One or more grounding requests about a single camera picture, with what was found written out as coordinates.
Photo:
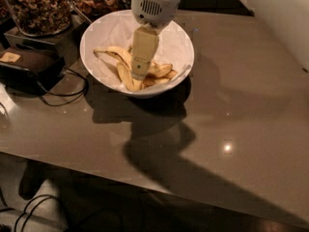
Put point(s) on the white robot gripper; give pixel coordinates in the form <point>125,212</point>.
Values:
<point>156,9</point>

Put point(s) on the long yellow banana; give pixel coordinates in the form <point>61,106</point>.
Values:
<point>121,55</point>

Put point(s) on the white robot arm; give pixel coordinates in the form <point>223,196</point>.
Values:
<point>152,16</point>

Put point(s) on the white paper bowl liner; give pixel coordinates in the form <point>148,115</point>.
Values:
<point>174,42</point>

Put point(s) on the yellow banana bunch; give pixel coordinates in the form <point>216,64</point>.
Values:
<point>157,74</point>

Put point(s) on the white ceramic bowl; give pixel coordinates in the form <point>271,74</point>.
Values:
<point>96,33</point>

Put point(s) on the metal jar stand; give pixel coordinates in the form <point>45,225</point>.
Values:
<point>65,44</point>

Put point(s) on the large glass nut jar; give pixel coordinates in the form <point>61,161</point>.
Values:
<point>38,18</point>

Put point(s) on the black card reader device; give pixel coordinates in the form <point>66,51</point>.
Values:
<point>30,71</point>

